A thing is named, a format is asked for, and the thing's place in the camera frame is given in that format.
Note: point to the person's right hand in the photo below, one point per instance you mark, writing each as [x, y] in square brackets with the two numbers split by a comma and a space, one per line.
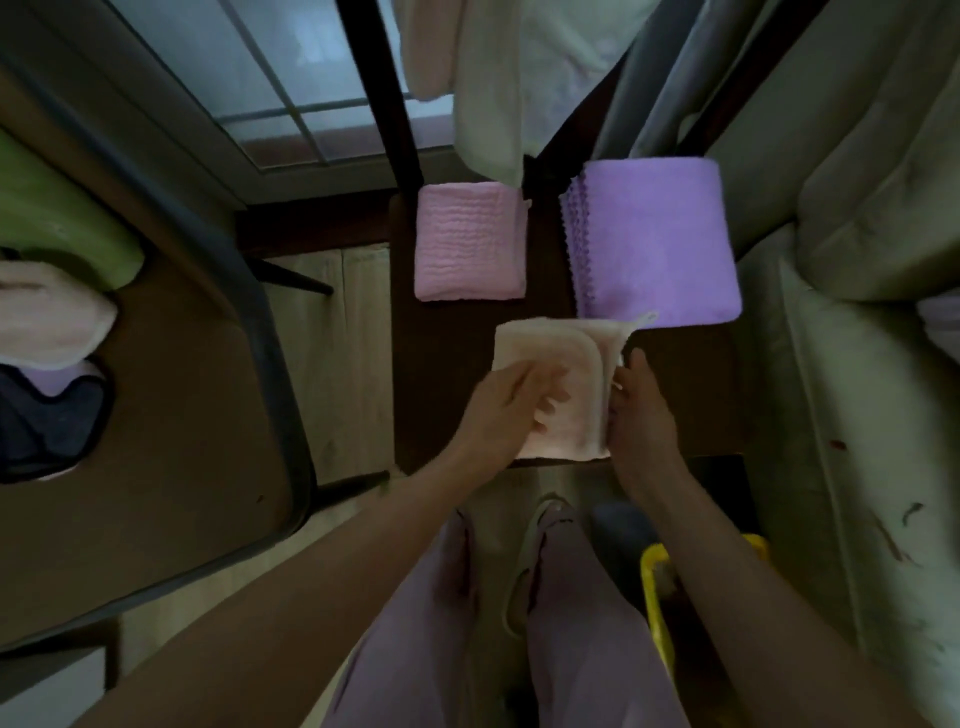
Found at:
[645, 435]

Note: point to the person's left hand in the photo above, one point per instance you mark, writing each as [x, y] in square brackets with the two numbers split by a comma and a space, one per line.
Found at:
[495, 416]

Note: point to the person's left fingers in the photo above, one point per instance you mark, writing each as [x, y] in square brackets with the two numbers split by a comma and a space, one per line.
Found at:
[547, 397]

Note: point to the person's right thumb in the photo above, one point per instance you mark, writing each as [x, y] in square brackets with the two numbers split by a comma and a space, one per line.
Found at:
[637, 375]

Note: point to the light pink towel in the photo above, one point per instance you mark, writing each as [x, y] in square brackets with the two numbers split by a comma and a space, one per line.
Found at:
[581, 352]

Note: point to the person's left forearm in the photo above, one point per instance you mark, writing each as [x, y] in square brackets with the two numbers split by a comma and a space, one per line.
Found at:
[300, 600]

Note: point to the person's right forearm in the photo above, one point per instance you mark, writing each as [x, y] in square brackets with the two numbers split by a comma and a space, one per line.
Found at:
[750, 615]

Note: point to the dark wooden small table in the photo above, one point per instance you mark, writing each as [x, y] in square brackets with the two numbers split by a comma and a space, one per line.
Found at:
[442, 375]

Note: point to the purple folded towel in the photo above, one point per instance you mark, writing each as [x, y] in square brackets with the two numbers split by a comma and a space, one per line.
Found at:
[656, 240]

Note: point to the dark blue slipper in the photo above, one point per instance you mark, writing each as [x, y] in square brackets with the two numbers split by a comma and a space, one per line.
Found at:
[622, 532]

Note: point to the white slipper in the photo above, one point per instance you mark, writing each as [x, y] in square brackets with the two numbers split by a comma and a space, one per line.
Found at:
[529, 555]

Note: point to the pink folded ribbed towel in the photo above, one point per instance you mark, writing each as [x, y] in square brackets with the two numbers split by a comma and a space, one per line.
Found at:
[469, 241]

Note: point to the yellow plastic bin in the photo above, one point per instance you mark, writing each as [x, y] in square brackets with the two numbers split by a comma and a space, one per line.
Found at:
[654, 592]

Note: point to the beige stained sofa cushion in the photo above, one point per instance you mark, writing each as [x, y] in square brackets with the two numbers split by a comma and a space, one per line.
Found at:
[847, 450]

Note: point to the person's lilac trousers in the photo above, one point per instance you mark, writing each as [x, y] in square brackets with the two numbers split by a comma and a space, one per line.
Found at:
[585, 660]

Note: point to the grey curtain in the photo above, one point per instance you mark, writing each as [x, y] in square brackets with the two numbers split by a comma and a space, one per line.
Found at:
[660, 75]

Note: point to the white hanging cloth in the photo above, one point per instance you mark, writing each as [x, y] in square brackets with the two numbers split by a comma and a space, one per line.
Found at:
[525, 75]

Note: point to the beige crumpled blanket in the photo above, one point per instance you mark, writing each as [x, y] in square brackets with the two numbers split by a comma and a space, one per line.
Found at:
[862, 135]

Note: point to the black metal pole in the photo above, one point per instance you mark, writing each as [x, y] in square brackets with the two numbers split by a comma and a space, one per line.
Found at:
[382, 97]

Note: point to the pale pink hanging cloth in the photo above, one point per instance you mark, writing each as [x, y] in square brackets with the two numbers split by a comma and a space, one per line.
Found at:
[424, 45]

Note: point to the brown chair with dark rim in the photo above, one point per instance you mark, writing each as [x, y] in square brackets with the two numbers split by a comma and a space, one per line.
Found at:
[172, 450]

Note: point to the lilac cloth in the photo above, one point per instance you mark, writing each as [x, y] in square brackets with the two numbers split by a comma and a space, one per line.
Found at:
[64, 379]

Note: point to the dark blue cloth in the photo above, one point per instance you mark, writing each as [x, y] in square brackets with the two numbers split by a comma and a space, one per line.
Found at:
[45, 435]

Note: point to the pale pink fluffy cloth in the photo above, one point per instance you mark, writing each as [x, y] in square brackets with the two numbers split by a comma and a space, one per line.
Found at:
[49, 319]

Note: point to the green cloth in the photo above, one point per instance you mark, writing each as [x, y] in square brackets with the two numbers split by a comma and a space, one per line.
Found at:
[52, 217]

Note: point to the white cabinet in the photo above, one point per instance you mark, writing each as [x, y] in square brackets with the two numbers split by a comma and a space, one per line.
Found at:
[45, 694]

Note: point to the glass window with frame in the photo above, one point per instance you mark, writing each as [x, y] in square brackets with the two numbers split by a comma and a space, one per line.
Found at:
[285, 67]

